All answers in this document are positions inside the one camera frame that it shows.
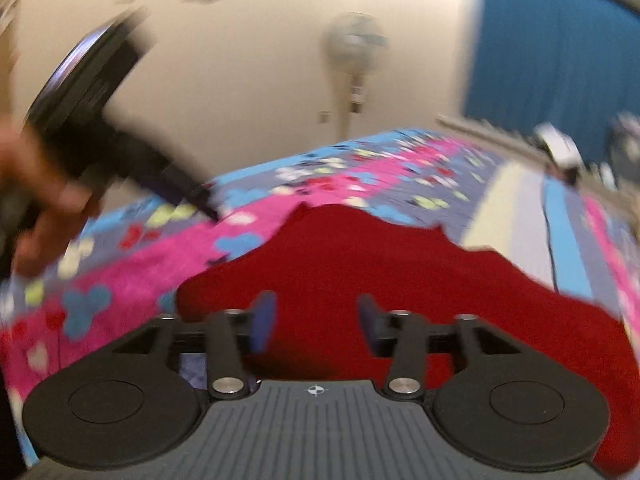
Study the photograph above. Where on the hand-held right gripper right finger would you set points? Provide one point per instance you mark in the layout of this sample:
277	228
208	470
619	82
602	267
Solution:
369	322

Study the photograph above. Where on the white cloth pile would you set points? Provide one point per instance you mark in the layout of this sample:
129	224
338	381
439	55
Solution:
557	145

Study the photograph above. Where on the person's left hand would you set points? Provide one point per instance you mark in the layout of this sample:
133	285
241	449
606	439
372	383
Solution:
45	195

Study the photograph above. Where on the white pedestal fan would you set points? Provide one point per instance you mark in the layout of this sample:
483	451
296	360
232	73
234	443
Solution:
352	40

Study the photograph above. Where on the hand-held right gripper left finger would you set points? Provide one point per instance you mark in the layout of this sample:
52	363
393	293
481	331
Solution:
263	322

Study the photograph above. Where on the white window ledge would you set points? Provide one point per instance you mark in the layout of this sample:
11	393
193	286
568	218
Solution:
485	130

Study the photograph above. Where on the colourful printed blanket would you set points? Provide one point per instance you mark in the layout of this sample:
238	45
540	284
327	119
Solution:
145	270

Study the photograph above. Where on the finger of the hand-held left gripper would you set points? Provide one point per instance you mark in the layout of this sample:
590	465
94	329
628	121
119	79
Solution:
187	192

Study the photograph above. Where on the red garment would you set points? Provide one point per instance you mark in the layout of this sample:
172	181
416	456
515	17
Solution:
375	260

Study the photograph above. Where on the blue curtain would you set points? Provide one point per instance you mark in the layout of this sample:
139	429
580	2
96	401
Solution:
540	60

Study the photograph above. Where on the grey object by curtain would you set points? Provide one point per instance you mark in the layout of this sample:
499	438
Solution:
625	152

